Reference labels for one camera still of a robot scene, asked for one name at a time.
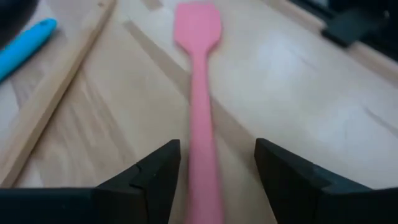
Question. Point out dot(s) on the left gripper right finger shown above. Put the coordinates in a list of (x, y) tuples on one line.
[(292, 193)]

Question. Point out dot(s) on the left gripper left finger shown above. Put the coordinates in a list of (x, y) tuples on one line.
[(146, 193)]

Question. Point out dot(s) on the pink silicone spatula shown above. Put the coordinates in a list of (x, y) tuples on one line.
[(200, 109)]

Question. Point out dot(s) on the small blue silicone spatula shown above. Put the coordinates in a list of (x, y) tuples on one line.
[(25, 46)]

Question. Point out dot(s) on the black table frame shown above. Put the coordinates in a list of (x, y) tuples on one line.
[(351, 28)]

